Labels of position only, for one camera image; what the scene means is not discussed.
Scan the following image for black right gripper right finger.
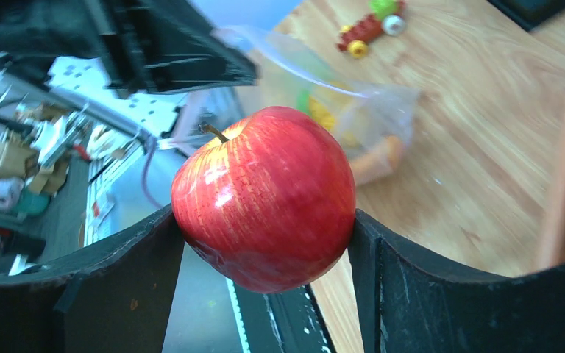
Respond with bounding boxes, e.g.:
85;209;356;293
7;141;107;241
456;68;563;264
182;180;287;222
348;210;565;352

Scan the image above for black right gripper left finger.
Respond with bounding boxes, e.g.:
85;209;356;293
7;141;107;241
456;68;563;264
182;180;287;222
0;207;184;352

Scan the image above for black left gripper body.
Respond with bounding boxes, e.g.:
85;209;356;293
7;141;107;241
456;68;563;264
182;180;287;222
0;1;257;96

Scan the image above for orange toy sausage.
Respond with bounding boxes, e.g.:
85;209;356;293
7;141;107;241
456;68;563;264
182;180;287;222
349;135;405;186

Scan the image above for red toy apple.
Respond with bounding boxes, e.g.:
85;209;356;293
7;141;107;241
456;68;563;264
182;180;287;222
170;106;356;293

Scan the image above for clear zip top bag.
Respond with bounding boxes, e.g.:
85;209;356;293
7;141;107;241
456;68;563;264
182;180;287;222
212;25;419;160

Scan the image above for cluttered background workbench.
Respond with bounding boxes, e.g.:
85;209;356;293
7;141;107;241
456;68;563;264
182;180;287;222
0;95;139;275

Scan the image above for red green brick car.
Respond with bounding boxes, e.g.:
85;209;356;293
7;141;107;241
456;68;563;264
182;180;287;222
336;0;407;59

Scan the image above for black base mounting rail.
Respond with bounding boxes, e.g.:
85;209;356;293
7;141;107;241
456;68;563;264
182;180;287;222
226;279;336;353

